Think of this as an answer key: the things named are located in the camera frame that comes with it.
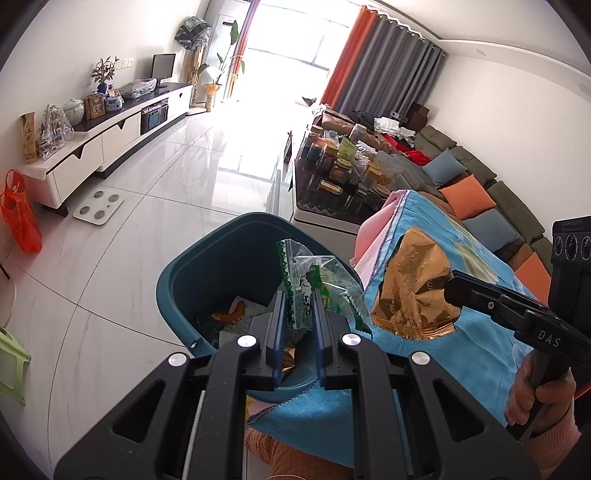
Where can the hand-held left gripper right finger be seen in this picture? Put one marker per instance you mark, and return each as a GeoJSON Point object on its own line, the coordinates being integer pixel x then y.
{"type": "Point", "coordinates": [316, 341]}

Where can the white clothes pile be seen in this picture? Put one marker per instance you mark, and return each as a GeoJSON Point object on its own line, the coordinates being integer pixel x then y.
{"type": "Point", "coordinates": [392, 127]}

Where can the black monitor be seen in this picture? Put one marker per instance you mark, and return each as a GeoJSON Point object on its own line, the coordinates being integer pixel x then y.
{"type": "Point", "coordinates": [164, 69]}

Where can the green plastic stool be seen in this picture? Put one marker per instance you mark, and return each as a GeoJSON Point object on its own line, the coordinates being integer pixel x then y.
{"type": "Point", "coordinates": [11, 364]}

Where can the tall leafy plant in vase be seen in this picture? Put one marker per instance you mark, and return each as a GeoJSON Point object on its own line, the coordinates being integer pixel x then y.
{"type": "Point", "coordinates": [213, 90]}

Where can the teal plastic trash bin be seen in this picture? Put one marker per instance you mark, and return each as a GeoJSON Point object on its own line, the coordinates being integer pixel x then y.
{"type": "Point", "coordinates": [221, 258]}

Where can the dark glass coffee table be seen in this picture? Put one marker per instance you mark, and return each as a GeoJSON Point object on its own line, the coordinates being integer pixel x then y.
{"type": "Point", "coordinates": [309, 203]}

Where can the clear bag with small items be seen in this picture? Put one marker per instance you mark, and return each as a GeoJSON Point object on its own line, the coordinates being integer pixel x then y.
{"type": "Point", "coordinates": [54, 134]}

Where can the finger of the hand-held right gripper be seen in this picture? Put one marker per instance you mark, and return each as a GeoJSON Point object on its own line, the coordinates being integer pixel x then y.
{"type": "Point", "coordinates": [480, 304]}
{"type": "Point", "coordinates": [494, 290]}

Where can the clear plastic bag bundle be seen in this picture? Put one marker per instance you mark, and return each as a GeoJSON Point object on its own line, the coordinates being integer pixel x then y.
{"type": "Point", "coordinates": [138, 87]}

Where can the covered standing fan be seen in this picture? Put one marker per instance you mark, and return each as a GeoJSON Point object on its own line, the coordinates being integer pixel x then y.
{"type": "Point", "coordinates": [194, 32]}

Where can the green clear snack packet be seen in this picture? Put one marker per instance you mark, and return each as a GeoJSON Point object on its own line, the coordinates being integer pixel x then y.
{"type": "Point", "coordinates": [300, 286]}

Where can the blue cushion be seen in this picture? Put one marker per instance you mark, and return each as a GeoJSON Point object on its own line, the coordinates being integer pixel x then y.
{"type": "Point", "coordinates": [490, 230]}
{"type": "Point", "coordinates": [444, 166]}

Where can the person's right hand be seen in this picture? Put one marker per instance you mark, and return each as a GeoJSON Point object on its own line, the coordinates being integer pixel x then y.
{"type": "Point", "coordinates": [519, 397]}

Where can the white bathroom scale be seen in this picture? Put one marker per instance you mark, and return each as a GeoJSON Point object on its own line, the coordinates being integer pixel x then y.
{"type": "Point", "coordinates": [99, 207]}

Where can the orange plastic bag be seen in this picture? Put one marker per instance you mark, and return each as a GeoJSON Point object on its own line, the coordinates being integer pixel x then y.
{"type": "Point", "coordinates": [23, 217]}

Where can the green sectional sofa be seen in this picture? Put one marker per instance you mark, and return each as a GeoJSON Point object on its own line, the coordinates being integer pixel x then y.
{"type": "Point", "coordinates": [508, 189]}

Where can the blue and white ceramic pot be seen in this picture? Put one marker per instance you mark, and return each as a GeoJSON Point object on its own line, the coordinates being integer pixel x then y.
{"type": "Point", "coordinates": [113, 100]}

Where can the black cloth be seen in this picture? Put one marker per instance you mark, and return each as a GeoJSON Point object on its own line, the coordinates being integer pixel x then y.
{"type": "Point", "coordinates": [364, 117]}

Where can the white ceramic jar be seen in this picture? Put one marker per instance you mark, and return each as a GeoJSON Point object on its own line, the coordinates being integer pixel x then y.
{"type": "Point", "coordinates": [74, 110]}

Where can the small plant in blue vase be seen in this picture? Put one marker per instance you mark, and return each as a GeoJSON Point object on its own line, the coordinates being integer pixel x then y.
{"type": "Point", "coordinates": [104, 76]}

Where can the large window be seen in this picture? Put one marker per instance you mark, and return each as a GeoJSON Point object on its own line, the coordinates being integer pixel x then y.
{"type": "Point", "coordinates": [286, 46]}

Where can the tall beige paper box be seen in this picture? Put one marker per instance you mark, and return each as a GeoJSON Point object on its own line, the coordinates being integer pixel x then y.
{"type": "Point", "coordinates": [28, 138]}

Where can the white wall sockets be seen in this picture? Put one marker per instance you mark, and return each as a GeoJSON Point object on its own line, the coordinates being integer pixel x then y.
{"type": "Point", "coordinates": [124, 62]}

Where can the wooden framed picture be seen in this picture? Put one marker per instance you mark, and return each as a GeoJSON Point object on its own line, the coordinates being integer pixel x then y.
{"type": "Point", "coordinates": [95, 107]}

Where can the blue printed blanket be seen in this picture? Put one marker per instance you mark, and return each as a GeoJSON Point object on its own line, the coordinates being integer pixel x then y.
{"type": "Point", "coordinates": [485, 360]}

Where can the gold foil wrapper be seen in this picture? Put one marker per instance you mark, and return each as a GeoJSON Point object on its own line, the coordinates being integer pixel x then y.
{"type": "Point", "coordinates": [411, 286]}

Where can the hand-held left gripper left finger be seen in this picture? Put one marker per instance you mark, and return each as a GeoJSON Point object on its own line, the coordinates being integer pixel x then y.
{"type": "Point", "coordinates": [279, 341]}

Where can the group of jars and packets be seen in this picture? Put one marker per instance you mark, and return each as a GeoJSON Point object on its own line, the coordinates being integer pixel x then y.
{"type": "Point", "coordinates": [351, 166]}

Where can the white standing air conditioner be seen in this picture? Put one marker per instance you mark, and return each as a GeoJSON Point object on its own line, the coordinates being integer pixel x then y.
{"type": "Point", "coordinates": [226, 23]}

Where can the white paper scrap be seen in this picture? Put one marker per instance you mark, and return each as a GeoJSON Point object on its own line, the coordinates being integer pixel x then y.
{"type": "Point", "coordinates": [249, 323]}

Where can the orange peel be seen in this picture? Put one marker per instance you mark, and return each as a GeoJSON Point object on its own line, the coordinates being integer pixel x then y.
{"type": "Point", "coordinates": [231, 314]}

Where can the white and black TV cabinet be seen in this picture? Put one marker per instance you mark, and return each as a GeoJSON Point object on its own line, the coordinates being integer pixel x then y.
{"type": "Point", "coordinates": [120, 138]}

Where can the brown stacked boxes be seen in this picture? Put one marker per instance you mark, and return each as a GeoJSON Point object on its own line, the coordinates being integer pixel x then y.
{"type": "Point", "coordinates": [418, 115]}

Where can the orange cushion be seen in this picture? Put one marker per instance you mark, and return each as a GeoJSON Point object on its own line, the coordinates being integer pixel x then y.
{"type": "Point", "coordinates": [467, 197]}
{"type": "Point", "coordinates": [533, 277]}

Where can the person's right forearm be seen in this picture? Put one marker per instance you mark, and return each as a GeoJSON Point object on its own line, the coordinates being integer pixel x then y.
{"type": "Point", "coordinates": [554, 447]}

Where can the red cloth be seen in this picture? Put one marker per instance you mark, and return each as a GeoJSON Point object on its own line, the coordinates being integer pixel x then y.
{"type": "Point", "coordinates": [413, 152]}

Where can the orange and grey curtain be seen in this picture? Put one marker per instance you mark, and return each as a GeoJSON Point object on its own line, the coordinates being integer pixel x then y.
{"type": "Point", "coordinates": [388, 60]}
{"type": "Point", "coordinates": [242, 50]}

